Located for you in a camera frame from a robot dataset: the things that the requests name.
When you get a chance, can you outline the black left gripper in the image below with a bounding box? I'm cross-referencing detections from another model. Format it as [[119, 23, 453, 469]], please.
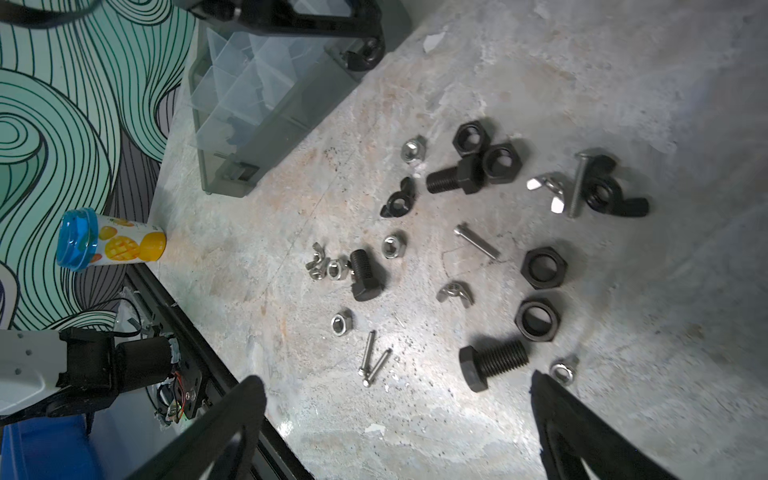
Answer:
[[174, 0, 386, 72]]

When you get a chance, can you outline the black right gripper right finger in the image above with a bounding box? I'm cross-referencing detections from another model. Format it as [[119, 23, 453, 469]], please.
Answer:
[[530, 371, 674, 479]]

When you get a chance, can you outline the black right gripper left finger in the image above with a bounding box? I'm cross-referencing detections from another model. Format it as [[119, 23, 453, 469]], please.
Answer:
[[129, 376, 267, 479]]

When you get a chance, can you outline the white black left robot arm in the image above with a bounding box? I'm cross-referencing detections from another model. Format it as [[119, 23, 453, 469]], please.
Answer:
[[1, 1, 385, 425]]

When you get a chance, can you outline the black bolt with nuts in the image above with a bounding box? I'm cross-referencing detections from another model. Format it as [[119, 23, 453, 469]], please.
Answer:
[[426, 120, 523, 195]]

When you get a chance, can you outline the black large bolt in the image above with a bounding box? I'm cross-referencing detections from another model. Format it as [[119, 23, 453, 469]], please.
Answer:
[[458, 339, 529, 393]]

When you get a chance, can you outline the black hex nut lower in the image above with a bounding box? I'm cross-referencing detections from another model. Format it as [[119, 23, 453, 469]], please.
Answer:
[[515, 298, 561, 342]]

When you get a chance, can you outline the black hex nut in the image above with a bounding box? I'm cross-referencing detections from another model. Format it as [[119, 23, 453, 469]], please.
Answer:
[[515, 298, 561, 342], [521, 247, 568, 290]]

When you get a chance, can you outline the grey compartment organizer box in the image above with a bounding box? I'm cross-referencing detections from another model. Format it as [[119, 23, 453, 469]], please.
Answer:
[[188, 1, 412, 198]]

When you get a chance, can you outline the silver screw pair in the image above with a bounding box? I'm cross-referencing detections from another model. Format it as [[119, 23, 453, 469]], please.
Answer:
[[358, 329, 394, 388]]

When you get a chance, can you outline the silver hex nut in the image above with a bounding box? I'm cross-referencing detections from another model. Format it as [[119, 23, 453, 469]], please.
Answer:
[[331, 310, 354, 337]]

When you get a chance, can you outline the silver long screw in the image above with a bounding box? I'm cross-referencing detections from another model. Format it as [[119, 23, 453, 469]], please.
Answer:
[[454, 224, 500, 261]]

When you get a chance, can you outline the black short bolt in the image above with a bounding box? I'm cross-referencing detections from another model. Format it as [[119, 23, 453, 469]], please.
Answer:
[[350, 249, 386, 302]]

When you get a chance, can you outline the silver wing nut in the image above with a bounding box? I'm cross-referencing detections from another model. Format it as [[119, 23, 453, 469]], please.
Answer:
[[526, 174, 566, 214]]

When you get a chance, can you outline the black large wing nut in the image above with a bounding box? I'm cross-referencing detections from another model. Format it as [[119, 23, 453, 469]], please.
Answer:
[[580, 155, 650, 218]]

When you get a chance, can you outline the blue lid fruit cup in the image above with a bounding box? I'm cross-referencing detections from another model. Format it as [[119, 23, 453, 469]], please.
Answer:
[[56, 208, 167, 272]]

